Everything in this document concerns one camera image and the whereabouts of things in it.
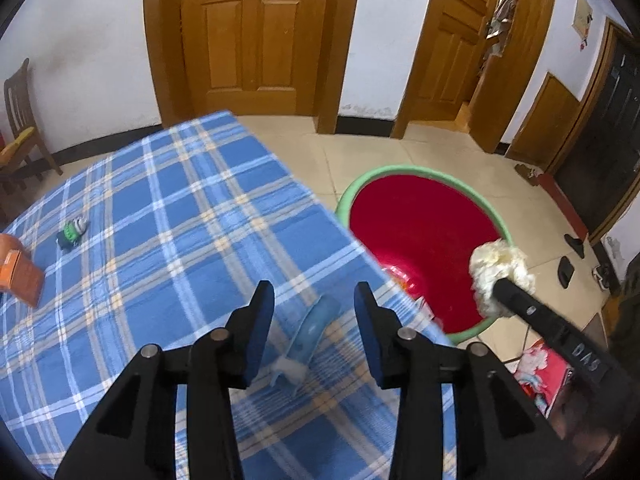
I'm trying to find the hanging clothes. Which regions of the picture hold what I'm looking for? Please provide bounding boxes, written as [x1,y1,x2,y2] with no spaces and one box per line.
[482,0,524,81]

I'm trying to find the open wooden door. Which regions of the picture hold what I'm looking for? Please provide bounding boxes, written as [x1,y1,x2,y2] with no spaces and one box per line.
[392,0,559,154]

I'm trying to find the yellow seat cushion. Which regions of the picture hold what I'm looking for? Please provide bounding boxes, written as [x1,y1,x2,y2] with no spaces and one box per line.
[0,127,39,166]

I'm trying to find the green white small toy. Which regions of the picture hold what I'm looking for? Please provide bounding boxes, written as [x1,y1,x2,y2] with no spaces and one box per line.
[56,217,90,250]

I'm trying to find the orange carton box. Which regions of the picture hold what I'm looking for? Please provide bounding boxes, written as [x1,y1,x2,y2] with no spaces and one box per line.
[0,232,46,309]

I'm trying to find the closed wooden door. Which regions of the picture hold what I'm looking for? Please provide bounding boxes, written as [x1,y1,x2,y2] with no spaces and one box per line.
[144,0,364,134]

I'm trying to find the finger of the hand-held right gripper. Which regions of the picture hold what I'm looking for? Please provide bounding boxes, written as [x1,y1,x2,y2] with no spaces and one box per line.
[491,277,572,347]

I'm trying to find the red basin with green rim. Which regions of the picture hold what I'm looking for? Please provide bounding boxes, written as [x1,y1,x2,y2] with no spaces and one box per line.
[334,165,518,345]

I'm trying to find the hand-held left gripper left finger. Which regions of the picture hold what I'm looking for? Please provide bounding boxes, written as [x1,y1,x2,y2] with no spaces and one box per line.
[54,280,276,480]

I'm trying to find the cream tissue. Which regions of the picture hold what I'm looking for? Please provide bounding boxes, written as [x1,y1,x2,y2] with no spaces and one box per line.
[469,240,536,319]

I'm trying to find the low wooden panel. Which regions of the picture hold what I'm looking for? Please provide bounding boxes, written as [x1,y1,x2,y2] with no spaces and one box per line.
[505,72,584,169]

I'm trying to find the red printed package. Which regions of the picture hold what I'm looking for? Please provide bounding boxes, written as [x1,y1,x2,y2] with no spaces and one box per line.
[515,339,572,419]

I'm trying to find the brown floor rag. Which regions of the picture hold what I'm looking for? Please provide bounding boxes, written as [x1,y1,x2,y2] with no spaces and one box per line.
[515,162,544,187]

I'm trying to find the wall poster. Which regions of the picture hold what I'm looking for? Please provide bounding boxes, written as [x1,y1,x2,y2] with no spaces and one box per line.
[572,0,594,41]

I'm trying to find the wooden chair with yellow cushion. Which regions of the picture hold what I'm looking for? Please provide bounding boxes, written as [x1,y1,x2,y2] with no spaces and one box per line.
[0,58,64,197]

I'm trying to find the blue plaid tablecloth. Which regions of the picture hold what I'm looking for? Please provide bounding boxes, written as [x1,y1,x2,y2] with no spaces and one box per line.
[0,111,456,480]

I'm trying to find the light blue plastic piece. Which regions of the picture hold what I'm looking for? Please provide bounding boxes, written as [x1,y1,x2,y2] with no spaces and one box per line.
[272,296,342,386]

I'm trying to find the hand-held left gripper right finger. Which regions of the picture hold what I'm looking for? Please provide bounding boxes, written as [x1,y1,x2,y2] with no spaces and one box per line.
[353,281,566,480]

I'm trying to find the dark metal door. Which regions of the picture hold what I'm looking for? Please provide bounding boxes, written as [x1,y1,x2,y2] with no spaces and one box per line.
[549,17,640,247]

